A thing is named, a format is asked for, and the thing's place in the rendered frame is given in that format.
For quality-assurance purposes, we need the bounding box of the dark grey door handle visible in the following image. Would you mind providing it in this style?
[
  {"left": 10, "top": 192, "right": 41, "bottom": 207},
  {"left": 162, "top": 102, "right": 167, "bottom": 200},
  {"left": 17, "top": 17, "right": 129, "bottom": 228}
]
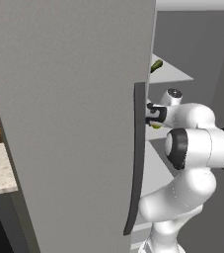
[{"left": 122, "top": 81, "right": 147, "bottom": 236}]

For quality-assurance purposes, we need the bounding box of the grey fridge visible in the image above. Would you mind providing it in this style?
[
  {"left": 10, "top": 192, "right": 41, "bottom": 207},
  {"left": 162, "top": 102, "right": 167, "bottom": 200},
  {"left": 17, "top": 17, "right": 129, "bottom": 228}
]
[{"left": 129, "top": 9, "right": 224, "bottom": 253}]

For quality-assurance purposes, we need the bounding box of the green squash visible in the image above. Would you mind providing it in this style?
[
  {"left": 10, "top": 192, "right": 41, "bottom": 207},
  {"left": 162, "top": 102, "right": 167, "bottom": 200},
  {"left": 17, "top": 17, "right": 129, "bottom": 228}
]
[{"left": 150, "top": 59, "right": 164, "bottom": 74}]

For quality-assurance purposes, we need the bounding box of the grey freezer rack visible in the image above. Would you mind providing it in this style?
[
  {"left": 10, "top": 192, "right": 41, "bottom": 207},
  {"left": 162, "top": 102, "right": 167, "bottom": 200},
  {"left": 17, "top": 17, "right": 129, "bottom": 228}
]
[
  {"left": 148, "top": 52, "right": 194, "bottom": 85},
  {"left": 142, "top": 135, "right": 181, "bottom": 199}
]

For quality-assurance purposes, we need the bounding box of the grey freezer door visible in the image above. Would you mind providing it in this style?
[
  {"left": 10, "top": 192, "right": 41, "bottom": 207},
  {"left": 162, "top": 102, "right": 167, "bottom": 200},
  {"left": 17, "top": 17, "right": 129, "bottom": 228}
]
[{"left": 0, "top": 0, "right": 157, "bottom": 253}]

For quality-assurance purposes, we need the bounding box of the grey base cupboard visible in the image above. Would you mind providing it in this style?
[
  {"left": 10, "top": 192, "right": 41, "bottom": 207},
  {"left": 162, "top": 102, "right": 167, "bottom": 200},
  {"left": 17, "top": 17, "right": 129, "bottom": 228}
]
[{"left": 0, "top": 190, "right": 41, "bottom": 253}]

